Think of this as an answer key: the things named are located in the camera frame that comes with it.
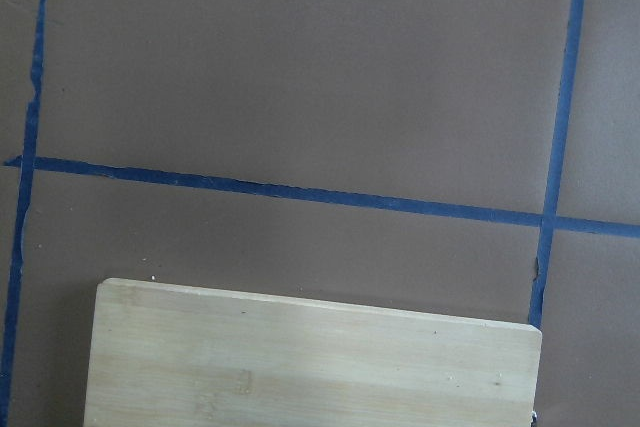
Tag wooden cutting board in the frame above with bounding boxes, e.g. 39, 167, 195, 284
84, 278, 542, 426

